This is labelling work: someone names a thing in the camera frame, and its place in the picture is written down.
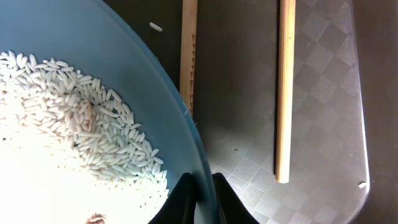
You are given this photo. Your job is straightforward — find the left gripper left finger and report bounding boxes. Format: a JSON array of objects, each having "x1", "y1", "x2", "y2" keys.
[{"x1": 149, "y1": 173, "x2": 197, "y2": 224}]

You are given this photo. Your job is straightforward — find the left wooden chopstick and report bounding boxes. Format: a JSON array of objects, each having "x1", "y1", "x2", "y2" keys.
[{"x1": 179, "y1": 0, "x2": 198, "y2": 115}]

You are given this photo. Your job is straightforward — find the pile of white rice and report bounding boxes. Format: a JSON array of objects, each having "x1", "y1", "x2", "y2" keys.
[{"x1": 1, "y1": 51, "x2": 169, "y2": 223}]

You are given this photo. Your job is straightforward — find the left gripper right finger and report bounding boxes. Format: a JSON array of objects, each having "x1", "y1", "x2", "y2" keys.
[{"x1": 212, "y1": 173, "x2": 259, "y2": 224}]

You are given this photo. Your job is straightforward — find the brown serving tray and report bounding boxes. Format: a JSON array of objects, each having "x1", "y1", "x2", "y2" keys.
[{"x1": 102, "y1": 0, "x2": 398, "y2": 224}]

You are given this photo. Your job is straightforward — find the dark blue plate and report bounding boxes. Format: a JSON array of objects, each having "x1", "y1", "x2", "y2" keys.
[{"x1": 1, "y1": 0, "x2": 218, "y2": 223}]

